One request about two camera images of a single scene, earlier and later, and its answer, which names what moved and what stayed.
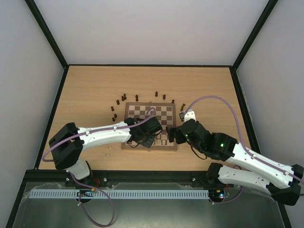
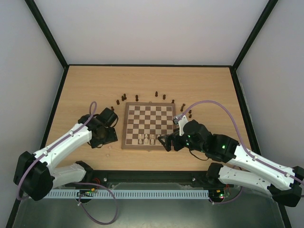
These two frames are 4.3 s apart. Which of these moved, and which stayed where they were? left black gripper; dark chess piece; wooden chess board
Moved: left black gripper
Stayed: dark chess piece; wooden chess board
